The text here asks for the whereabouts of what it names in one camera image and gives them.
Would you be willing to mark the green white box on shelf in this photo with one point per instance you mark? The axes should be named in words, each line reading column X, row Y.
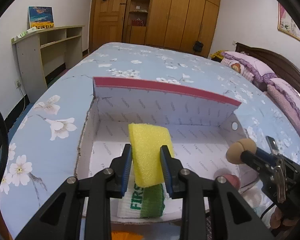
column 23, row 34

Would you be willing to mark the pink ruffled pillow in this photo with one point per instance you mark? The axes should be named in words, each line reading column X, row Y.
column 262, row 72

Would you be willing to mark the wooden door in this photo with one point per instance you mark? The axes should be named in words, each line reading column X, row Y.
column 106, row 22

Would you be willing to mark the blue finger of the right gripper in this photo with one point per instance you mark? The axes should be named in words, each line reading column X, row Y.
column 256, row 163
column 265, row 154

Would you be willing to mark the pink makeup sponge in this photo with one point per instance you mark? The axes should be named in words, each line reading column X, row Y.
column 232, row 179

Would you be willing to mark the blue yellow painting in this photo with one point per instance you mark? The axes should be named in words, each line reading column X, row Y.
column 41, row 17

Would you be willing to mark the dark wooden headboard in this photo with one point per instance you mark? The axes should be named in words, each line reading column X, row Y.
column 282, row 67

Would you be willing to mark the floral blue bed sheet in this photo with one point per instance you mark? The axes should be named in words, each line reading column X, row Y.
column 69, row 131

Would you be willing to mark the beige open bookshelf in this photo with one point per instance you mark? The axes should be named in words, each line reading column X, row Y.
column 42, row 51

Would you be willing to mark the wooden wardrobe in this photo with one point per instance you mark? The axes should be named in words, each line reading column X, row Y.
column 172, row 24

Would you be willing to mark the framed wall picture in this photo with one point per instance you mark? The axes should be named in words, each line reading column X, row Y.
column 286, row 24

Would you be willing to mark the black bag on wardrobe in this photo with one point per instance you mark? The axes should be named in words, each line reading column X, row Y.
column 198, row 47

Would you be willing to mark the black smartphone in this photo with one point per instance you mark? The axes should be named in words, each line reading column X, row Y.
column 272, row 145

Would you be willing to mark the pink cardboard box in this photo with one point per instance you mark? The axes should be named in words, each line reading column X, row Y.
column 197, row 126

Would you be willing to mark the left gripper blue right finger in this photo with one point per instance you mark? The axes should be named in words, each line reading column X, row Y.
column 173, row 173

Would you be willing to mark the beige makeup sponge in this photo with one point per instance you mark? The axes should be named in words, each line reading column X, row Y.
column 233, row 154

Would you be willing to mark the cartoon print pillow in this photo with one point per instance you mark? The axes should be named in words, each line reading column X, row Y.
column 238, row 67

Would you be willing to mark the person's right hand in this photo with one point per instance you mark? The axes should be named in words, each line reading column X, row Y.
column 277, row 220

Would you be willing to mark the yellow foam sponge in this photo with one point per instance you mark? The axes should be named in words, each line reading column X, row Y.
column 146, row 141

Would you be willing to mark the wall power socket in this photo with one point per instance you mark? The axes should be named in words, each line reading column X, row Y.
column 18, row 84

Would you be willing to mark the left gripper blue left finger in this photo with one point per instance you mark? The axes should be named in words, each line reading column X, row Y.
column 117, row 175

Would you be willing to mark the orange fabric pouch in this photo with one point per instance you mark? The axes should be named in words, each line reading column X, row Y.
column 121, row 235

